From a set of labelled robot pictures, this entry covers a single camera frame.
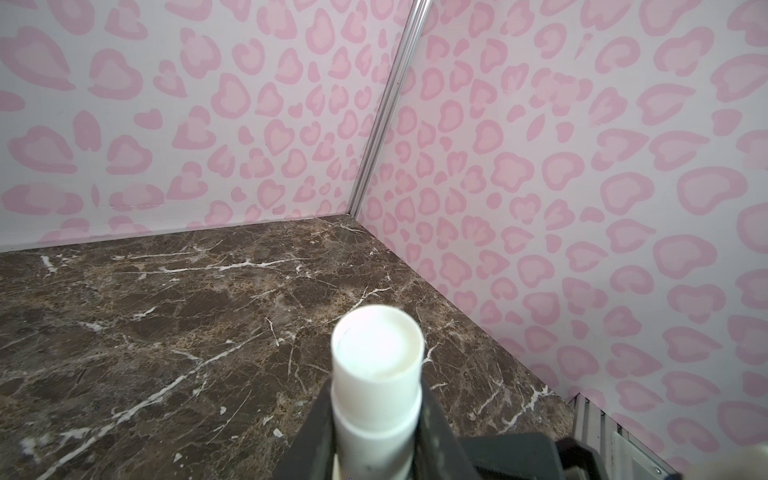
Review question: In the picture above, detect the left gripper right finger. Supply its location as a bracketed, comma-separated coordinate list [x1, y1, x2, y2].
[413, 378, 480, 480]

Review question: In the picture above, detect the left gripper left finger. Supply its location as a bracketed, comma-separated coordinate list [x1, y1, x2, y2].
[272, 379, 336, 480]

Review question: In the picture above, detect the white glue stick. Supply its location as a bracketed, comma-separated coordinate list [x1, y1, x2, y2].
[330, 305, 425, 479]

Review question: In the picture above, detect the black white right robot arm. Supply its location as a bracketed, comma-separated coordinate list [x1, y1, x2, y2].
[460, 432, 609, 480]

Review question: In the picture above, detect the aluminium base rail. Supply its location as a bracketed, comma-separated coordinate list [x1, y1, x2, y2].
[570, 394, 680, 480]

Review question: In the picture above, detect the right corner aluminium post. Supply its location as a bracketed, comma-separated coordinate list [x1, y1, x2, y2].
[347, 0, 433, 218]

